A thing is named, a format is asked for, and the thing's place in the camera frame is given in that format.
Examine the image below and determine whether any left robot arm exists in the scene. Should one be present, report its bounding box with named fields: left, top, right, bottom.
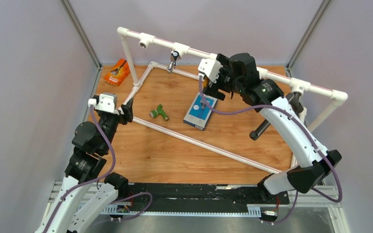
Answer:
left=36, top=94, right=134, bottom=233

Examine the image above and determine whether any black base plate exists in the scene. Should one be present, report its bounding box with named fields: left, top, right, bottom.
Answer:
left=121, top=183, right=289, bottom=213

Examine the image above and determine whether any chrome metal faucet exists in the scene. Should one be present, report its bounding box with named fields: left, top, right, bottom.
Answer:
left=167, top=50, right=180, bottom=74

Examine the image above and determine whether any dark grey long faucet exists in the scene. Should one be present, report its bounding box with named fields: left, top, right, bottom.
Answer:
left=249, top=92, right=305, bottom=141

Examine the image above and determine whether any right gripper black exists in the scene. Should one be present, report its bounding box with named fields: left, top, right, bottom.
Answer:
left=203, top=53, right=245, bottom=100

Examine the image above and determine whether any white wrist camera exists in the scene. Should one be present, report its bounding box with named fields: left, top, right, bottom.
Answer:
left=87, top=93, right=118, bottom=114
left=198, top=58, right=222, bottom=83

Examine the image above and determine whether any green plastic faucet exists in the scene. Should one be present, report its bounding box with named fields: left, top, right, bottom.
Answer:
left=150, top=104, right=169, bottom=121

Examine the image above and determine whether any aluminium frame rail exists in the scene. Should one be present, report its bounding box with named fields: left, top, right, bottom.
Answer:
left=37, top=178, right=343, bottom=233

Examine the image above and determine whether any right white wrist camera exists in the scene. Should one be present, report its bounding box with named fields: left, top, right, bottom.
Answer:
left=198, top=58, right=222, bottom=83

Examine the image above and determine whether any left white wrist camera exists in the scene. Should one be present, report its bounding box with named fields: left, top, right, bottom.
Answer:
left=87, top=93, right=118, bottom=114

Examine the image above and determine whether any blue razor box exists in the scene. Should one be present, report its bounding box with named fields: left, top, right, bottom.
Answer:
left=183, top=92, right=213, bottom=131

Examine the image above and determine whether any white PVC pipe frame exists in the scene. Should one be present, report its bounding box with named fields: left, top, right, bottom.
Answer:
left=117, top=27, right=348, bottom=173

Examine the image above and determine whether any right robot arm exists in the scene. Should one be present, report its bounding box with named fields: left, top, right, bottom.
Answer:
left=198, top=53, right=342, bottom=203

